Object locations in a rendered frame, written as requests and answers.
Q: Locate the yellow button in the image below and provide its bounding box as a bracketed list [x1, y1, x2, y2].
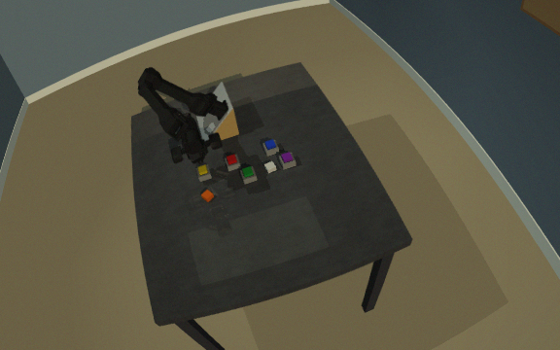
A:
[196, 164, 212, 182]

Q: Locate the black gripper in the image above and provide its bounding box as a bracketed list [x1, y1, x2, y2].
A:
[170, 132, 223, 164]

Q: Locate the purple button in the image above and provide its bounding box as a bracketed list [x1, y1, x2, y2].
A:
[279, 152, 297, 170]

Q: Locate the blue button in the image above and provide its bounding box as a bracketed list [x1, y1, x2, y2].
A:
[262, 139, 279, 156]

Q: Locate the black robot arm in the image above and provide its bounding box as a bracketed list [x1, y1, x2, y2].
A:
[138, 67, 228, 164]

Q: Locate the red button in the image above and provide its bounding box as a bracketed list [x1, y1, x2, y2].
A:
[225, 154, 240, 172]

